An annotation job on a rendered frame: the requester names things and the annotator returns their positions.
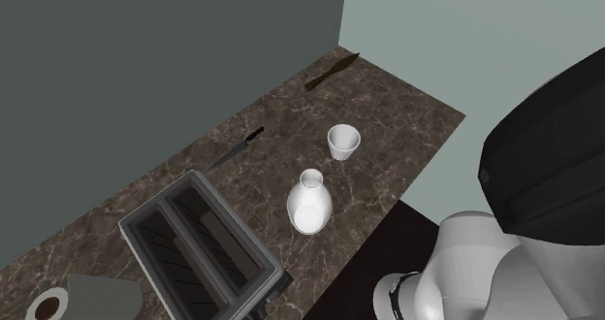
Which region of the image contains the grey two-slot toaster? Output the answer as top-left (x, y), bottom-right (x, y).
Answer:
top-left (117, 169), bottom-right (294, 320)

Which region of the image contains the grey paper towel roll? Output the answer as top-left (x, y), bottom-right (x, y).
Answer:
top-left (24, 272), bottom-right (144, 320)

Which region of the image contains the black-handled kitchen knife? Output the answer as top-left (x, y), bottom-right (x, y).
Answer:
top-left (207, 125), bottom-right (266, 172)

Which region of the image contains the dark brown knife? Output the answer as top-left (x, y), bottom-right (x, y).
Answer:
top-left (303, 51), bottom-right (362, 92)

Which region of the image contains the white vase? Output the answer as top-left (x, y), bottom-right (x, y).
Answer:
top-left (286, 168), bottom-right (334, 236)

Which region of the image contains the white cup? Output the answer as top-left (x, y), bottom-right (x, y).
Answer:
top-left (327, 123), bottom-right (363, 162)

